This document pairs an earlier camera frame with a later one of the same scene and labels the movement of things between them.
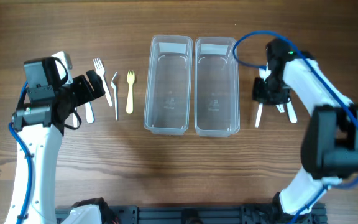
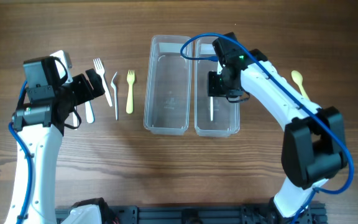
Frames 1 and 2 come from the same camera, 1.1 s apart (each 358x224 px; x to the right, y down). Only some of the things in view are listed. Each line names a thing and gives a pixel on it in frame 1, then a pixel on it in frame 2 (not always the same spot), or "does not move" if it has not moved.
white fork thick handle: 89,114 does not move
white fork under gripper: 74,119 does not move
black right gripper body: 270,97 to 214,84
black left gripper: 84,88 does not move
